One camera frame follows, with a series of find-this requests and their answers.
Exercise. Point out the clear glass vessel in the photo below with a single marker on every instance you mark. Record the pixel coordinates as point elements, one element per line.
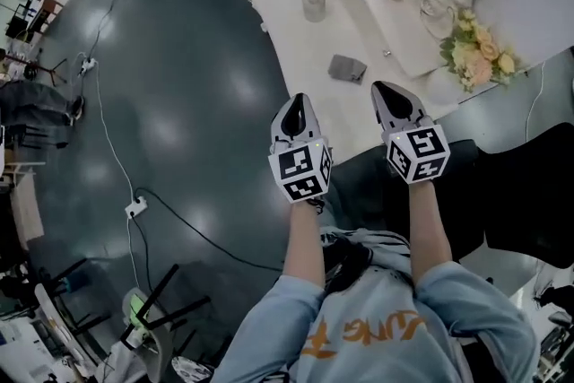
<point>432,9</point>

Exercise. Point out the yellow flower bouquet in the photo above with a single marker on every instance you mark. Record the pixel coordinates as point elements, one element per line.
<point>475,54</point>

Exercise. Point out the person's light blue sweatshirt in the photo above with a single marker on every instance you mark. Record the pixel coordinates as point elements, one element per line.
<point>381,327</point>

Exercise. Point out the black metal stool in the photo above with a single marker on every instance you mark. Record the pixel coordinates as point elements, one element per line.
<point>67,273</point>

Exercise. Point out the white ornate carved table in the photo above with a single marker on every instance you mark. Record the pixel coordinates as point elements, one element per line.
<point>305,45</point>

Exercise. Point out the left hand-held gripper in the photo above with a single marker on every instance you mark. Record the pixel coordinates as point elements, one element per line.
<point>299,168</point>

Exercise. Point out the small translucent jar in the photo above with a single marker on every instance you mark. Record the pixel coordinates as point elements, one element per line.
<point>313,6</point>

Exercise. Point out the person's left forearm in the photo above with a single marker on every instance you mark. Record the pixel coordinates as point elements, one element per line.
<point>304,246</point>

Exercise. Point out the white power strip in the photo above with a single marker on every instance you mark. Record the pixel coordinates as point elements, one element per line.
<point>136,207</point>
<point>88,66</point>

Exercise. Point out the black tripod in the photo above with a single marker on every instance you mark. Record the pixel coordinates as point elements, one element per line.
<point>45,68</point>

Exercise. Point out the grey folded cloth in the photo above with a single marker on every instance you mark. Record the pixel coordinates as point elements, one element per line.
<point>345,68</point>

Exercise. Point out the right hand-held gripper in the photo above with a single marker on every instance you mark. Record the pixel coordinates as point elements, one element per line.
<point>419,152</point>

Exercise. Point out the person's right forearm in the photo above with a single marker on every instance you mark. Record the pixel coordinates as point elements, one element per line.
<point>428,233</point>

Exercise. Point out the white chair with black legs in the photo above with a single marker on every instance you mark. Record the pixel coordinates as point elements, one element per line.
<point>152,296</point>

